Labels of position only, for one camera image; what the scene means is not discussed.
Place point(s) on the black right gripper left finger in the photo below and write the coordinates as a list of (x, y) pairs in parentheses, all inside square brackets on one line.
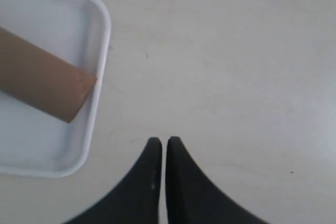
[(135, 199)]

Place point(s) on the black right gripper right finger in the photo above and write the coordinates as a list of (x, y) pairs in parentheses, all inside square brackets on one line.
[(191, 197)]

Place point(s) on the brown cardboard tube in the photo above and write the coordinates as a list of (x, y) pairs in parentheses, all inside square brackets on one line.
[(42, 80)]

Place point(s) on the white rectangular tray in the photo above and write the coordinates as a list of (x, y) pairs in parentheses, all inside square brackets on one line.
[(34, 143)]

